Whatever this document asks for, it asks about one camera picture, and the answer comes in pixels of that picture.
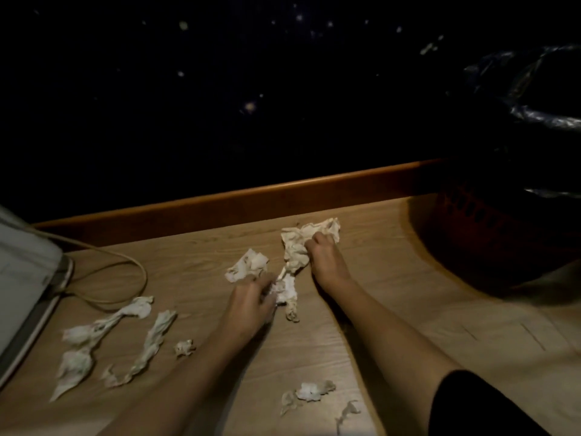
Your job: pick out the long twisted white tissue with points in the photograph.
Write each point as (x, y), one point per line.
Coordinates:
(86, 345)

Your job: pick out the person's left hand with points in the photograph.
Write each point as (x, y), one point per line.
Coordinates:
(247, 306)

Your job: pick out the curled white tissue shred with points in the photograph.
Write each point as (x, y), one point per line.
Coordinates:
(346, 414)

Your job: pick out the person's left fingers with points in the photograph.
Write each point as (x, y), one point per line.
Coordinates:
(268, 295)

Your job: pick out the black plastic bag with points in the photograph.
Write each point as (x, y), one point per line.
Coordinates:
(526, 104)

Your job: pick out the small crumpled white tissue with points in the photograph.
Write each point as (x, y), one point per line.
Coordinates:
(247, 266)

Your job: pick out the person's right hand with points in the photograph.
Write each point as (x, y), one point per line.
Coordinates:
(329, 265)

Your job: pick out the white appliance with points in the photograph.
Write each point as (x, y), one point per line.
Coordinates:
(27, 286)

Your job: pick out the large white tissue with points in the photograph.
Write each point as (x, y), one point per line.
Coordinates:
(295, 249)

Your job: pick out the person's left forearm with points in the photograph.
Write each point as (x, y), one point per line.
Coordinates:
(190, 381)

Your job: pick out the person's right fingers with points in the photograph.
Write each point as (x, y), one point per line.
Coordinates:
(321, 244)

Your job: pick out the red plastic basket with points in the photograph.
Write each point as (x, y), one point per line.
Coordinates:
(490, 231)

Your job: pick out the person's right forearm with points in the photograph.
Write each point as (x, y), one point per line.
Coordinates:
(386, 345)

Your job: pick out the black sleeve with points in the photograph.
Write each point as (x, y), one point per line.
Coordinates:
(481, 408)

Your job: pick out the thin twisted white tissue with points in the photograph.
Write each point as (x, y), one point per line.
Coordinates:
(147, 345)

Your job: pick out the torn white tissue scrap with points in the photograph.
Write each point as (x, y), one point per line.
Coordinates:
(308, 391)

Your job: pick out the tiny white tissue ball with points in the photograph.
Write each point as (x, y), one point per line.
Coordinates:
(184, 347)

